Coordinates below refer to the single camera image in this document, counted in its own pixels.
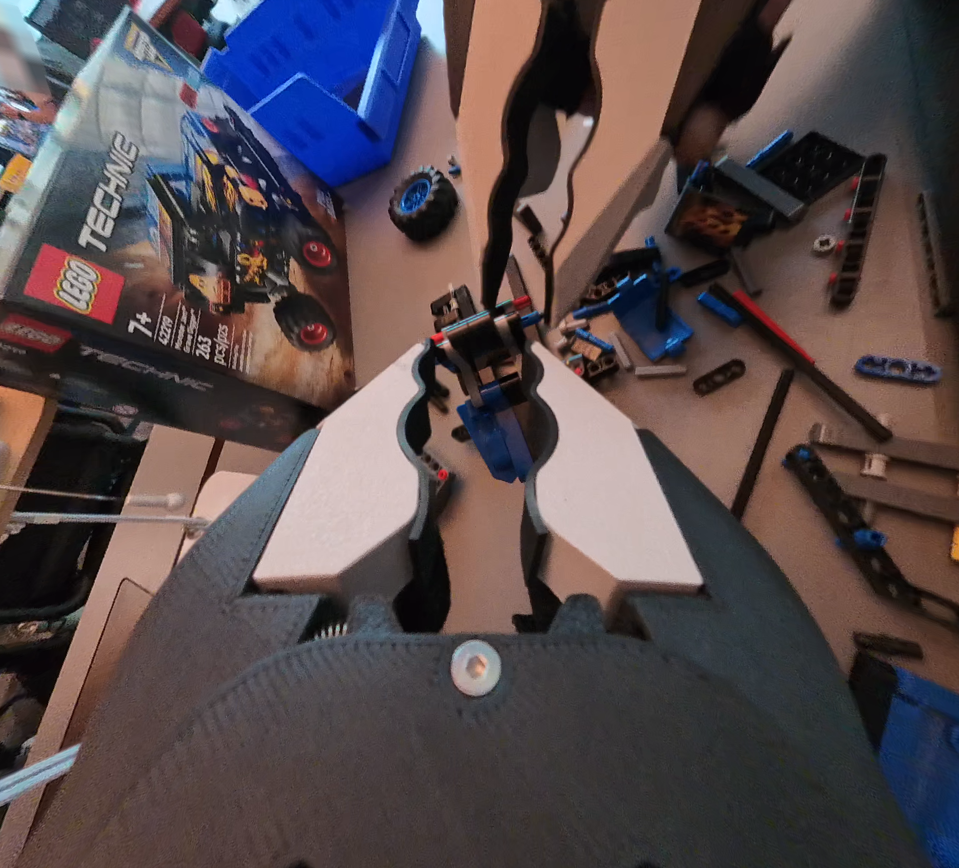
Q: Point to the blue toy beam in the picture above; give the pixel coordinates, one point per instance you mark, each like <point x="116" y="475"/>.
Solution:
<point x="899" y="368"/>

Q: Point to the white desk stand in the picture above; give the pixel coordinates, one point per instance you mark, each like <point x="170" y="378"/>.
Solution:
<point x="150" y="614"/>

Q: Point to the blue toy scoop piece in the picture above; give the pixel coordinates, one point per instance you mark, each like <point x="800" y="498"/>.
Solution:
<point x="652" y="321"/>

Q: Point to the blue plastic bin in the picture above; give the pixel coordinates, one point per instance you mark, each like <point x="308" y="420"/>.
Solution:
<point x="315" y="44"/>
<point x="922" y="763"/>

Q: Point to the grey desk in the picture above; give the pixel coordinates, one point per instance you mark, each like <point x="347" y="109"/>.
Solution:
<point x="397" y="284"/>

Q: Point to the monster truck toy set box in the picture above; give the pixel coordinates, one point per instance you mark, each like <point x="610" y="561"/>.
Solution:
<point x="165" y="254"/>

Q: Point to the black beam red pins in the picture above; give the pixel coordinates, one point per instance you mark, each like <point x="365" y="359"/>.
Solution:
<point x="857" y="231"/>

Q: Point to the red toy axle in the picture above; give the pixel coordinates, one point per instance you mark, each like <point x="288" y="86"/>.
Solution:
<point x="779" y="336"/>

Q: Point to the short black toy beam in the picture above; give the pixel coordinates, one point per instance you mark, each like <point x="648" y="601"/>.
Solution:
<point x="719" y="377"/>

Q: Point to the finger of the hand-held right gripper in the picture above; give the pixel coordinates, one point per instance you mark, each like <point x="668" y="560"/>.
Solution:
<point x="652" y="44"/>
<point x="487" y="59"/>

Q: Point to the black wheel blue rim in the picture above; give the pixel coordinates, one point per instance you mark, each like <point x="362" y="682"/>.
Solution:
<point x="423" y="205"/>

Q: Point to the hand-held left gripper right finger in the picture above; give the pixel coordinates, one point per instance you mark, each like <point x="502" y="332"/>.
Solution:
<point x="615" y="509"/>

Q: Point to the dark grey toy beam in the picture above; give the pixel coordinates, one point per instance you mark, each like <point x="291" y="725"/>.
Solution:
<point x="899" y="452"/>

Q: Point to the black beam blue pins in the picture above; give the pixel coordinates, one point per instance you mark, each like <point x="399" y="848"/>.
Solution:
<point x="854" y="524"/>

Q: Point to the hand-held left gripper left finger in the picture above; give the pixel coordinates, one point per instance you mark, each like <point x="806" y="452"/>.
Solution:
<point x="337" y="509"/>

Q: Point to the black grille toy panel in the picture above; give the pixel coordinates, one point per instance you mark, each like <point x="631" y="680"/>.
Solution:
<point x="817" y="164"/>

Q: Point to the black panel flame sticker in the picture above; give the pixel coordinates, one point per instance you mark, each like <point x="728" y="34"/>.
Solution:
<point x="708" y="221"/>

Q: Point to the long black toy axle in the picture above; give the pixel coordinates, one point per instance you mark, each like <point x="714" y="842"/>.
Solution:
<point x="839" y="396"/>

